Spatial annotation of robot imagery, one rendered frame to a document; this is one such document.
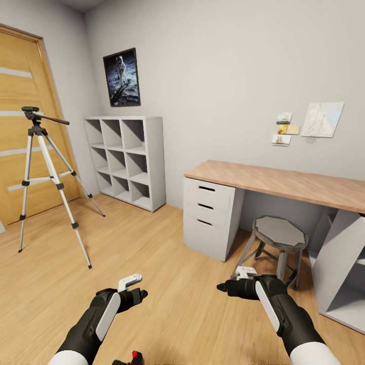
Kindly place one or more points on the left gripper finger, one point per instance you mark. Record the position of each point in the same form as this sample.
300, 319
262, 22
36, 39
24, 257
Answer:
144, 294

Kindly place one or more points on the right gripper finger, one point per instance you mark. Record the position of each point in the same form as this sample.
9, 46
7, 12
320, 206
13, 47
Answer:
222, 287

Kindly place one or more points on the painting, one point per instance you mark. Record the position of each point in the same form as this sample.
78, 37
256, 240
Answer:
122, 78

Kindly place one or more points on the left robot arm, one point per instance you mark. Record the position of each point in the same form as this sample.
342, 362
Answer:
84, 339

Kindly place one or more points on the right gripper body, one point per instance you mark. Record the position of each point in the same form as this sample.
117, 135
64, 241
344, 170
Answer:
236, 288

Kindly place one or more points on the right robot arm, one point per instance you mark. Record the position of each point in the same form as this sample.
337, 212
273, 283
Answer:
302, 341

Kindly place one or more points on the bookcase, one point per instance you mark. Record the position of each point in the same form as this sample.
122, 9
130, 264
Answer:
117, 154

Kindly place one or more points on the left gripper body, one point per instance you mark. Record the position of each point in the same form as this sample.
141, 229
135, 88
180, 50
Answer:
133, 298

